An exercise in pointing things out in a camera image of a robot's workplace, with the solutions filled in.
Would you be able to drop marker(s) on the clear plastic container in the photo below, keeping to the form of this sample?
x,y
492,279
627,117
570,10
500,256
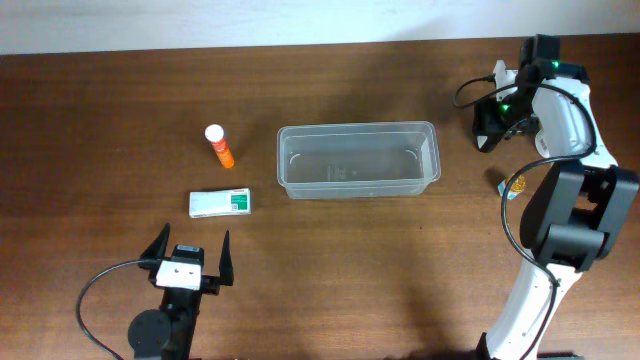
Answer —
x,y
352,160

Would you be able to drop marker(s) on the dark bottle white cap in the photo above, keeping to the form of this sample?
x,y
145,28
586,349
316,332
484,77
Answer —
x,y
484,143

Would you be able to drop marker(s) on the white green medicine box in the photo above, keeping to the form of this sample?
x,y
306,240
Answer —
x,y
220,203

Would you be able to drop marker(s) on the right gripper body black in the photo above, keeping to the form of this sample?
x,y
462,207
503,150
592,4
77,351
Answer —
x,y
486,128

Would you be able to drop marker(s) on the orange tablet tube white cap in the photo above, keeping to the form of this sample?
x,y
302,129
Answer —
x,y
215,134

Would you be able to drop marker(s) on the small jar gold lid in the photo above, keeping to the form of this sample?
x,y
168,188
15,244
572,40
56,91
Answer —
x,y
517,187

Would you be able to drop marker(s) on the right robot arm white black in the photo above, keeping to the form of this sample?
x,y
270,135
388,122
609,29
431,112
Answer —
x,y
576,214

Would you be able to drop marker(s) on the white spray bottle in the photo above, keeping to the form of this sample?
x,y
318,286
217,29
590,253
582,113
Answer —
x,y
541,145

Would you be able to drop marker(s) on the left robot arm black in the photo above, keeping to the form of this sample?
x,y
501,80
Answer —
x,y
166,333

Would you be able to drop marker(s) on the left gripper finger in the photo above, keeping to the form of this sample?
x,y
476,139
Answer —
x,y
226,271
157,249

